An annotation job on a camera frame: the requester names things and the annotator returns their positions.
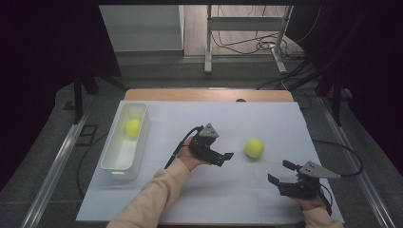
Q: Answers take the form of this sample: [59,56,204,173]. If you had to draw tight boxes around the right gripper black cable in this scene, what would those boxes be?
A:
[312,139,365,217]

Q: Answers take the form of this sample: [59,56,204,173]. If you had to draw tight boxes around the dark curtain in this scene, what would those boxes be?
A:
[0,0,122,191]
[286,0,403,179]

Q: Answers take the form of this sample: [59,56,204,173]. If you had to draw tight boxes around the thick black floor cables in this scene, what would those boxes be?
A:
[256,59,325,91]

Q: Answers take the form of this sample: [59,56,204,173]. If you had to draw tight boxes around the person's right hand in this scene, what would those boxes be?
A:
[293,194,327,212]

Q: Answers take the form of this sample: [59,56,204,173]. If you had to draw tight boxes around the wooden table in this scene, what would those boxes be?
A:
[123,88,295,104]

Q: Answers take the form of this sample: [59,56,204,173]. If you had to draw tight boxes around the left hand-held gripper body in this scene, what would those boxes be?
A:
[188,123,223,162]

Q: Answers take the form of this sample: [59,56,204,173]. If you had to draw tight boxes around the grey metal stand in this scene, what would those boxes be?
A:
[203,4,294,75]

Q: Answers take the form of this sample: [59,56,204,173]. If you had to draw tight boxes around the white paper sheet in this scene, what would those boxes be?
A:
[75,100,346,224]

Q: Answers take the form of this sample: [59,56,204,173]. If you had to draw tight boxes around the yellow tennis ball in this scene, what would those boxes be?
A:
[244,138,265,159]
[125,118,143,138]

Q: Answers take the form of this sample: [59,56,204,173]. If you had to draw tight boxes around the aluminium rail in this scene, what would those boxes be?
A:
[20,112,90,228]
[317,96,397,228]

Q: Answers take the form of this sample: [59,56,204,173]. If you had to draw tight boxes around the black stand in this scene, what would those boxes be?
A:
[316,63,351,127]
[62,70,128,125]

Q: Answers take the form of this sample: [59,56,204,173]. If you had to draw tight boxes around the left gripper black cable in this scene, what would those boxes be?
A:
[163,125,203,170]

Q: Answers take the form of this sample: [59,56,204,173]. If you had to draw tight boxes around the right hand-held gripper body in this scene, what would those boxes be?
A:
[277,161,342,200]

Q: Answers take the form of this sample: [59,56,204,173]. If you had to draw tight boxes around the thin floor cables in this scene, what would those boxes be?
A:
[211,5,321,60]

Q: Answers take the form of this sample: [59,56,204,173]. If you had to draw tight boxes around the person's left hand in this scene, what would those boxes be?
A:
[176,136,210,172]

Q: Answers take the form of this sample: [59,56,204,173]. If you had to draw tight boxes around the black floor cable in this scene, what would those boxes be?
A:
[76,132,110,201]

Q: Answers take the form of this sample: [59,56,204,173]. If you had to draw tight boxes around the white cabinet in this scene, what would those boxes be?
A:
[99,4,185,53]

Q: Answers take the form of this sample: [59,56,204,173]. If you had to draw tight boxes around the white plastic bin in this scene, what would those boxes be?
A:
[100,102,150,181]

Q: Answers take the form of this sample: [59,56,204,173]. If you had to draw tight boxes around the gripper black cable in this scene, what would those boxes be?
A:
[312,139,365,217]
[163,125,203,170]

